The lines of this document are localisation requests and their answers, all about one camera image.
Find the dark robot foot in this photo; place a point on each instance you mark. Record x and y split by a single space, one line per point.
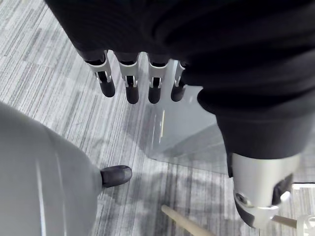
115 175

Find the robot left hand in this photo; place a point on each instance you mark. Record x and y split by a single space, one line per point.
221 61

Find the wooden pole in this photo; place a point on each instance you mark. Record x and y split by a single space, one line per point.
285 220
184 222

